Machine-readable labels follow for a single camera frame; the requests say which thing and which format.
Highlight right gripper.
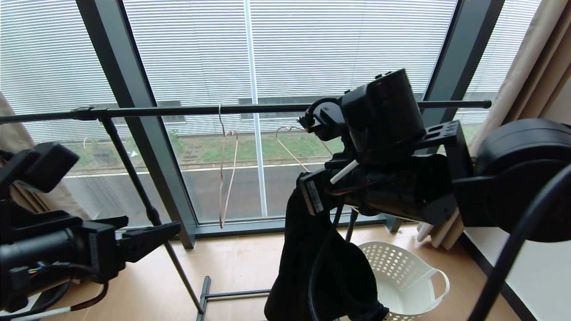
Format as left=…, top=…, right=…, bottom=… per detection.
left=298, top=154, right=458, bottom=226

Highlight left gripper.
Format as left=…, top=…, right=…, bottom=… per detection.
left=0, top=215, right=129, bottom=313

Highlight black shorts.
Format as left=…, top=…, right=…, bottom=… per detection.
left=264, top=183, right=389, bottom=321

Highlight pink clothes hanger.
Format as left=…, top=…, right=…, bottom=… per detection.
left=217, top=104, right=240, bottom=229
left=276, top=126, right=335, bottom=174

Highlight white laundry basket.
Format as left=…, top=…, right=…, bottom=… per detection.
left=357, top=241, right=450, bottom=321

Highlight black clothes rack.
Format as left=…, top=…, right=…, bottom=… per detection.
left=0, top=100, right=492, bottom=321

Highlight beige curtain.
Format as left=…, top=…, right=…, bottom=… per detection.
left=0, top=91, right=92, bottom=221
left=417, top=0, right=571, bottom=249

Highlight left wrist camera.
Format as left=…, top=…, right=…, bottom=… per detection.
left=0, top=142, right=81, bottom=200

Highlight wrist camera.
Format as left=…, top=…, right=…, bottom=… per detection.
left=298, top=97, right=345, bottom=142
left=0, top=142, right=81, bottom=200

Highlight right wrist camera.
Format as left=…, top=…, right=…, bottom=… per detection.
left=298, top=97, right=345, bottom=142

